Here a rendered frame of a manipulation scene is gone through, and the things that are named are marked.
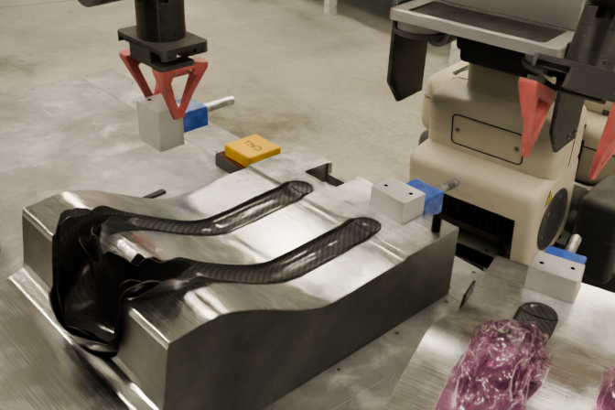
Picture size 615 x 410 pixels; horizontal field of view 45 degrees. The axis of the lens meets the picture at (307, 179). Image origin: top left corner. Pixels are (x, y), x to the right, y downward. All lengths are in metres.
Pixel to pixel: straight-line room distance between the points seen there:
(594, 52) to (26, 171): 0.78
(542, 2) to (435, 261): 0.41
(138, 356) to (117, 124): 0.69
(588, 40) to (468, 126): 0.45
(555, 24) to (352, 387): 0.56
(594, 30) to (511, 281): 0.27
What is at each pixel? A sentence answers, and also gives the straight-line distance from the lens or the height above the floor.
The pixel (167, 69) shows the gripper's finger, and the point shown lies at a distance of 0.88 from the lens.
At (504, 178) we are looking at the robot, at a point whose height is 0.80.
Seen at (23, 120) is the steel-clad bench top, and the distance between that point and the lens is 1.32.
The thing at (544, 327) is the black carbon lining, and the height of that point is 0.85.
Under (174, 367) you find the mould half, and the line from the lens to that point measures 0.61.
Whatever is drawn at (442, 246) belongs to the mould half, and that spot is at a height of 0.88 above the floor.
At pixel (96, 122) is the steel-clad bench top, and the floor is 0.80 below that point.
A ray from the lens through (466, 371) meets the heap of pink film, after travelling 0.62.
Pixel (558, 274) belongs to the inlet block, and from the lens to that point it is 0.81.
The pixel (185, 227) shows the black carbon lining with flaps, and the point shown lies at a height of 0.89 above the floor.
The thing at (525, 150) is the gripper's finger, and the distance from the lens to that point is 0.78.
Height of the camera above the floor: 1.32
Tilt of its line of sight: 28 degrees down
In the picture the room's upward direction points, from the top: 3 degrees clockwise
